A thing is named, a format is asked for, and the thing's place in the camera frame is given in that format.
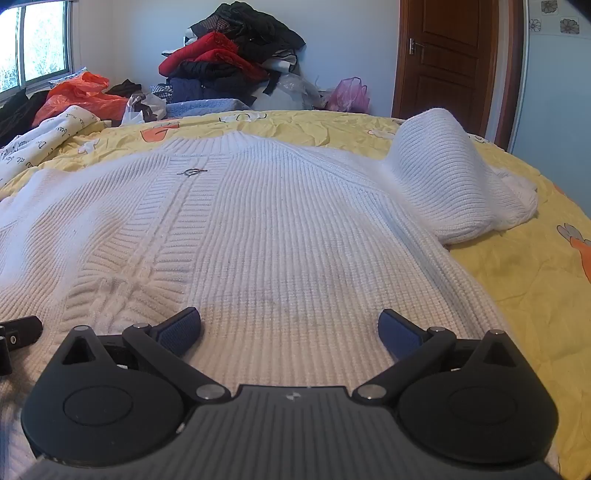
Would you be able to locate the window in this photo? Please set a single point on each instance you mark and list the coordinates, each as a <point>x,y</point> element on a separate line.
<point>41,41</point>

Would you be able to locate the grey patterned cloth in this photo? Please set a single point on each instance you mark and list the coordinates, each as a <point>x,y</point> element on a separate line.
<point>69,77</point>

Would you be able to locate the orange plastic bag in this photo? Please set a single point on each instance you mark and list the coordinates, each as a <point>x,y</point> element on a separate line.
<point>78,99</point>

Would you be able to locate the clear plastic bag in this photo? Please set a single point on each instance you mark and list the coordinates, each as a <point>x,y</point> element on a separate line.
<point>295,94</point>

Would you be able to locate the white script print quilt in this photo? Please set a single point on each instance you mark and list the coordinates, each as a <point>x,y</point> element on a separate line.
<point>41,134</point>

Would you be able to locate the white knit sweater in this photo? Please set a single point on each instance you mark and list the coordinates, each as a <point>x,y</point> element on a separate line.
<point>277,230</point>

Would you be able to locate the flower wall sticker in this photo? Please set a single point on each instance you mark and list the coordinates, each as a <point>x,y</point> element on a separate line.
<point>534,24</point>
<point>569,25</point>
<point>549,5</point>

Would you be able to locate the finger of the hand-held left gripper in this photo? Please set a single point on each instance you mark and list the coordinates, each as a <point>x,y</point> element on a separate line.
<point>21,332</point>

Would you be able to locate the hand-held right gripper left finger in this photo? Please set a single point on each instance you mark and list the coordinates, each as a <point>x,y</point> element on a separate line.
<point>181,332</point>

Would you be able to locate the dark brown cloth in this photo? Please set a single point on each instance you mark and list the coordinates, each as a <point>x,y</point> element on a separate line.
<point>124,87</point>

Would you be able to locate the pink plastic bag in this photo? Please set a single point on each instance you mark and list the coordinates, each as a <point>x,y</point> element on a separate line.
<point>348,94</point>

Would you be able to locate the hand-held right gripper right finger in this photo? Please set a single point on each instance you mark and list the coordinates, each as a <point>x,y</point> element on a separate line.
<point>397,334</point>

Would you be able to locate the small metal pin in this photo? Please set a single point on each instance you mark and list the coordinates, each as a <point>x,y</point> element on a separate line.
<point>189,172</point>

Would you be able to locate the black white checked cloth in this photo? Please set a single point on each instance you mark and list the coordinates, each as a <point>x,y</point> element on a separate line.
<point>161,93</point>

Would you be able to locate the white and black plastic bag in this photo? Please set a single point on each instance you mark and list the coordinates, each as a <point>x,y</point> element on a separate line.
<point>143,108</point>

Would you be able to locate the yellow carrot print bedspread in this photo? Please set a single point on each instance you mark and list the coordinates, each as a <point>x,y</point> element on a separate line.
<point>531,286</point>

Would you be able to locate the pile of clothes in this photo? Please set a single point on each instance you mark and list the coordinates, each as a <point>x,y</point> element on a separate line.
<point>217,55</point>

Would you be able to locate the light blue blanket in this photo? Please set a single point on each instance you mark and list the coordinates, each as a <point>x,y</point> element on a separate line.
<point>207,107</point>

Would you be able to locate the brown wooden door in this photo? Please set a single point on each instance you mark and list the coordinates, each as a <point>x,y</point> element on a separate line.
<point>443,60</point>

